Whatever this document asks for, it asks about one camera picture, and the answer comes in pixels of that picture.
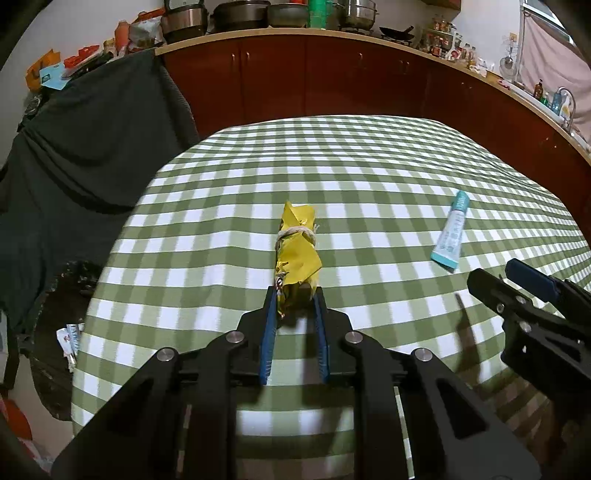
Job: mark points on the steel faucet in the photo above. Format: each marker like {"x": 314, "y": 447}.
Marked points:
{"x": 571, "y": 99}

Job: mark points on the grey metal pot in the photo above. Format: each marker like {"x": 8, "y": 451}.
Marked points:
{"x": 286, "y": 16}

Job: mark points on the dark round trash bin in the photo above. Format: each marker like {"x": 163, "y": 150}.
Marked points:
{"x": 48, "y": 318}

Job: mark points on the orange snack bag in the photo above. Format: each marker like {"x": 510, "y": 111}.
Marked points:
{"x": 138, "y": 34}

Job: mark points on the hanging metal skimmer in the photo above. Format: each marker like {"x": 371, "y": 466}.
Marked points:
{"x": 508, "y": 64}

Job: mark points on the red packet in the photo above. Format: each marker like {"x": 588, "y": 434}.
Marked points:
{"x": 81, "y": 57}

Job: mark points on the green checkered tablecloth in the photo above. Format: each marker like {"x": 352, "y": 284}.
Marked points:
{"x": 369, "y": 161}

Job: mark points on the toothpaste tube with teal cap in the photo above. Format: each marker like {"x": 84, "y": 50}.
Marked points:
{"x": 451, "y": 230}

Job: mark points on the white printed paper bag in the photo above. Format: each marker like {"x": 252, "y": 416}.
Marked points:
{"x": 69, "y": 340}

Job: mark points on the dark green cloth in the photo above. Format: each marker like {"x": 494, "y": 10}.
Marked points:
{"x": 83, "y": 152}

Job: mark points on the steel steamer pot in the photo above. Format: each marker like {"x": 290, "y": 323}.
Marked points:
{"x": 360, "y": 14}

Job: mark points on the brown glass bottle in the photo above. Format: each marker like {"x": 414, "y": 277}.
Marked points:
{"x": 538, "y": 90}

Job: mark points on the yellow wrapper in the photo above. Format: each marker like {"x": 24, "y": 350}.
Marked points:
{"x": 298, "y": 254}

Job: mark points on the dark red kitchen counter cabinets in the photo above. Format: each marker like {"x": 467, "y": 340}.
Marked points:
{"x": 323, "y": 78}

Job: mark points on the dark cooking pot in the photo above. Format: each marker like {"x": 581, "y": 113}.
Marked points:
{"x": 240, "y": 16}

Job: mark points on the pink curtain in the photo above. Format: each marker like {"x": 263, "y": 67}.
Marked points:
{"x": 554, "y": 55}

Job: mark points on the blue and white card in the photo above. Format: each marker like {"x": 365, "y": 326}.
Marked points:
{"x": 53, "y": 78}

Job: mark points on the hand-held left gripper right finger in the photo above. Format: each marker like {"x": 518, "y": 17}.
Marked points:
{"x": 322, "y": 339}

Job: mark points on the rack of seasoning bottles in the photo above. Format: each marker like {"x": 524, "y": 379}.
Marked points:
{"x": 445, "y": 44}

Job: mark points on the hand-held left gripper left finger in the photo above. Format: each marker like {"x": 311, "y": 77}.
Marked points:
{"x": 270, "y": 334}

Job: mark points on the black wok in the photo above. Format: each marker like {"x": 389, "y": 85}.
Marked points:
{"x": 397, "y": 33}

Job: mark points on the orange plastic item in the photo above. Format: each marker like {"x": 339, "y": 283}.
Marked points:
{"x": 14, "y": 420}

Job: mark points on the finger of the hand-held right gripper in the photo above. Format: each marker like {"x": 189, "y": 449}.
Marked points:
{"x": 494, "y": 288}
{"x": 531, "y": 277}

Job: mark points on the orange cardboard box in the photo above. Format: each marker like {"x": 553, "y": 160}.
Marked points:
{"x": 37, "y": 69}

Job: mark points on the green thermos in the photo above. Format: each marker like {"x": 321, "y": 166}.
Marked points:
{"x": 321, "y": 14}

